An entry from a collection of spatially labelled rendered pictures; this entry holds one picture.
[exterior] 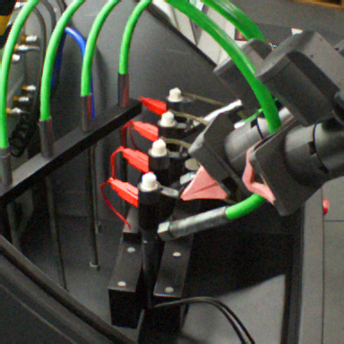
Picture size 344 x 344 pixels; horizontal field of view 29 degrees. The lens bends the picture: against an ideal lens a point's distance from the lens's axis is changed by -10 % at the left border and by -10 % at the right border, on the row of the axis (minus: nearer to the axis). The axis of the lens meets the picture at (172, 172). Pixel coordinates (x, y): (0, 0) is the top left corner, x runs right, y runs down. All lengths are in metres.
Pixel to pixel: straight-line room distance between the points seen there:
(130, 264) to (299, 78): 0.52
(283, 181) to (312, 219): 0.52
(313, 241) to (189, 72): 0.34
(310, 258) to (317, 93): 0.55
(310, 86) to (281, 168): 0.12
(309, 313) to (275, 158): 0.39
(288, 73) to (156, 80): 0.65
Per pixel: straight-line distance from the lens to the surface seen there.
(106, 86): 1.19
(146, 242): 0.93
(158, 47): 1.14
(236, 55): 0.66
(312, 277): 1.03
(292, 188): 0.63
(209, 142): 0.79
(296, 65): 0.53
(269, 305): 1.15
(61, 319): 0.58
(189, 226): 0.77
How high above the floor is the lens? 1.61
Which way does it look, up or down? 32 degrees down
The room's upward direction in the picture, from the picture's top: 1 degrees clockwise
